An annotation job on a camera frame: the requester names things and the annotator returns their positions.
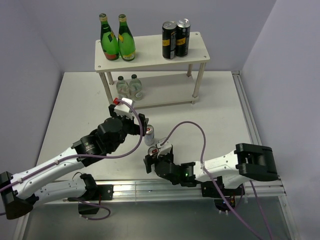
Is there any silver can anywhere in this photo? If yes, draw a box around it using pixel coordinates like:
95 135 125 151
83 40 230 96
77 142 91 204
147 146 159 158
144 124 155 146

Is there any clear bottle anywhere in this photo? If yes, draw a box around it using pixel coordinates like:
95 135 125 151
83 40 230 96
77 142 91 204
116 75 130 99
129 74 143 101

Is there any black can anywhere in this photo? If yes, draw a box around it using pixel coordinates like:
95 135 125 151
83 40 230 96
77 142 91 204
175 18 191 58
162 21 177 60

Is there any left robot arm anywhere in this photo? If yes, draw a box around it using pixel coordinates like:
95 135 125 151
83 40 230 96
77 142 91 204
0 101 149 220

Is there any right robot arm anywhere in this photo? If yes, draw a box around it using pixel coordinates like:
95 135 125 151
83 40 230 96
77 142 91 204
143 142 278 195

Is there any white two-tier shelf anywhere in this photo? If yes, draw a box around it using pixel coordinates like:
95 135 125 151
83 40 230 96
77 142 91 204
94 32 210 109

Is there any green bottle yellow label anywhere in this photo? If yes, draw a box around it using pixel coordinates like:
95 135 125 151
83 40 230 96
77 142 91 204
118 14 136 62

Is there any green bottle red label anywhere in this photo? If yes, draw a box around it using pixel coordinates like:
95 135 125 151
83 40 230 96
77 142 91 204
99 13 119 61

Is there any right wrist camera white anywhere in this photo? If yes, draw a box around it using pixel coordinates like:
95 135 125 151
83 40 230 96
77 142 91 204
155 138 173 158

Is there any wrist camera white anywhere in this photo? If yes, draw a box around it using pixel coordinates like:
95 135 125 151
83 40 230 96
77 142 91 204
155 138 173 158
113 97 135 120

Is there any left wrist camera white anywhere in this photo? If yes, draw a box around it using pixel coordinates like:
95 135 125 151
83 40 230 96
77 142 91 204
113 97 135 120

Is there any aluminium rail front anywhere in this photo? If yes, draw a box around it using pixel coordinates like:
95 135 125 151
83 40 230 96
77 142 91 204
96 179 286 202

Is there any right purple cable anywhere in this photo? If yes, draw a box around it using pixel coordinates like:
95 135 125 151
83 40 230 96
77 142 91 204
159 121 276 240

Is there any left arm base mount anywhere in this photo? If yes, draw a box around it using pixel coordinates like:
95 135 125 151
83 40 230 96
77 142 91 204
67 184 114 221

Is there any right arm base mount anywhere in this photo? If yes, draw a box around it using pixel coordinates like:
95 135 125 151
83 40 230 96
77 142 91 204
200 181 245 214

